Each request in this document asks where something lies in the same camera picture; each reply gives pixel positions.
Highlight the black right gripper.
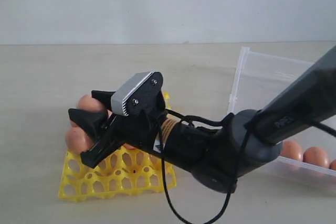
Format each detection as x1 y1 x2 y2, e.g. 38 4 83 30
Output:
68 90 167 168

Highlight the brown egg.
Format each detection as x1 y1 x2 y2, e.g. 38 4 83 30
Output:
65 127 93 155
280 140 304 162
303 146 330 168
77 94 106 112
329 159 336 170

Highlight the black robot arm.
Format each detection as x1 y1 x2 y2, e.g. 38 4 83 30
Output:
68 48 335 194

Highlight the yellow plastic egg tray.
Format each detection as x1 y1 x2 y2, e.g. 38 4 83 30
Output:
57 92 179 202

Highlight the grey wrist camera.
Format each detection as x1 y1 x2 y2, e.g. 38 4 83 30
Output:
111 71 165 116

